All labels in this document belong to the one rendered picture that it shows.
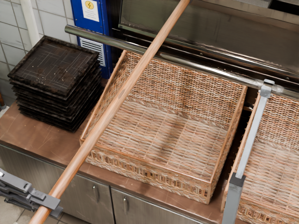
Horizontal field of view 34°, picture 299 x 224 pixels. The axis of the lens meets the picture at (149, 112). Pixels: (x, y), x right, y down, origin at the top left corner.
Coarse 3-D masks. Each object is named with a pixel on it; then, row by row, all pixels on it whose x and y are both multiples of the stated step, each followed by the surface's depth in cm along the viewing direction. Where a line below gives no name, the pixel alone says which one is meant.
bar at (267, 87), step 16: (80, 32) 167; (96, 32) 166; (128, 48) 162; (144, 48) 160; (176, 64) 157; (192, 64) 155; (240, 80) 151; (256, 80) 149; (288, 96) 147; (256, 112) 151; (256, 128) 151; (240, 160) 152; (240, 176) 152; (240, 192) 154
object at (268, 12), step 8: (208, 0) 181; (216, 0) 179; (224, 0) 178; (232, 0) 176; (272, 0) 175; (240, 8) 177; (248, 8) 176; (256, 8) 174; (264, 8) 173; (272, 8) 172; (280, 8) 172; (288, 8) 172; (296, 8) 172; (272, 16) 174; (280, 16) 173; (288, 16) 171; (296, 16) 170
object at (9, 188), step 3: (0, 186) 121; (6, 186) 121; (9, 186) 121; (24, 186) 120; (0, 189) 121; (3, 189) 121; (6, 189) 120; (9, 189) 120; (12, 189) 120; (15, 189) 120; (15, 192) 120; (18, 192) 119; (21, 192) 119; (21, 195) 120; (24, 195) 119; (27, 195) 118; (30, 195) 118; (27, 198) 117
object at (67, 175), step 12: (180, 12) 167; (168, 24) 162; (156, 36) 159; (156, 48) 156; (144, 60) 151; (132, 72) 148; (132, 84) 145; (120, 96) 141; (108, 108) 138; (108, 120) 136; (96, 132) 133; (84, 144) 130; (84, 156) 128; (72, 168) 125; (60, 180) 123; (60, 192) 121; (36, 216) 116
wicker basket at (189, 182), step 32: (128, 64) 216; (160, 64) 210; (128, 96) 225; (160, 96) 218; (192, 96) 211; (224, 96) 205; (128, 128) 214; (160, 128) 213; (192, 128) 212; (224, 128) 213; (96, 160) 199; (128, 160) 189; (160, 160) 202; (192, 160) 201; (224, 160) 198; (192, 192) 187
